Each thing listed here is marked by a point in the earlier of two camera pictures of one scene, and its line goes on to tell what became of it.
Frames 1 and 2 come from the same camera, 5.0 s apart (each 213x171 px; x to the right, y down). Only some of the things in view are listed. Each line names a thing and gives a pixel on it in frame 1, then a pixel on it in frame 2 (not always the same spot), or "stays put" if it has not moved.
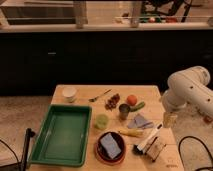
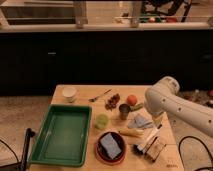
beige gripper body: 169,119 -> 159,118
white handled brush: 141,148 stays put
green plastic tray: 63,137 stays put
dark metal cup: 124,110 stays put
